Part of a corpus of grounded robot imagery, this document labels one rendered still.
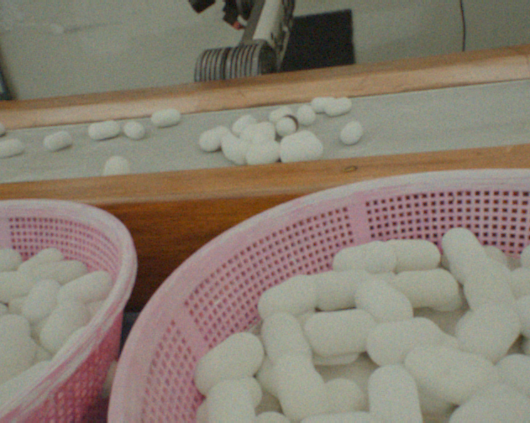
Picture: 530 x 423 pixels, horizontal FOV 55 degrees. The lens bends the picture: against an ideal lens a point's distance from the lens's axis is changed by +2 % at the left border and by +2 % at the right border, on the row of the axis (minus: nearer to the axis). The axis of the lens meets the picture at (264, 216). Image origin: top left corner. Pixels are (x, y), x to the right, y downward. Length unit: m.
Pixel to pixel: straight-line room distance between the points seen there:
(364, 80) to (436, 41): 1.95
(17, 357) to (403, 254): 0.19
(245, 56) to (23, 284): 0.65
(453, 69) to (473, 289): 0.46
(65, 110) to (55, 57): 2.15
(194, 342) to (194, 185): 0.15
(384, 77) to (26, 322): 0.51
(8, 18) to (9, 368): 2.81
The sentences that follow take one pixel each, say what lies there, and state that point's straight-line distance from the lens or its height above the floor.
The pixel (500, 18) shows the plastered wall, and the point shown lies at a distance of 2.66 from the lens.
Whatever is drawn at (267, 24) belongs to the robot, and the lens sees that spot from 0.99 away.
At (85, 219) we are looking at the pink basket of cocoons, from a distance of 0.33.
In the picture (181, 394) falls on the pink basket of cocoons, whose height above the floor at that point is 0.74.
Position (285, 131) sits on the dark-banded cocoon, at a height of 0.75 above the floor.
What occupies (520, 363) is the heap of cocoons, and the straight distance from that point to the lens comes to 0.21.
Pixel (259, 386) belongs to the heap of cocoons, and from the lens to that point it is 0.22.
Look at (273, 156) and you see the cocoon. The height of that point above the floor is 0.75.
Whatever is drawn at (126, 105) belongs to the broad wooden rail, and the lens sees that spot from 0.74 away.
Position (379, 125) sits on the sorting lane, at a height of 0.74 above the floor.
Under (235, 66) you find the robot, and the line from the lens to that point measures 0.89.
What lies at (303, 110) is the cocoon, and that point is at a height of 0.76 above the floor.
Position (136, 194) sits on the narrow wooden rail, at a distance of 0.35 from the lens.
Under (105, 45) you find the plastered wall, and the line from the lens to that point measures 2.80.
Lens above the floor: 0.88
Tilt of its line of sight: 24 degrees down
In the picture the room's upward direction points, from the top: 8 degrees counter-clockwise
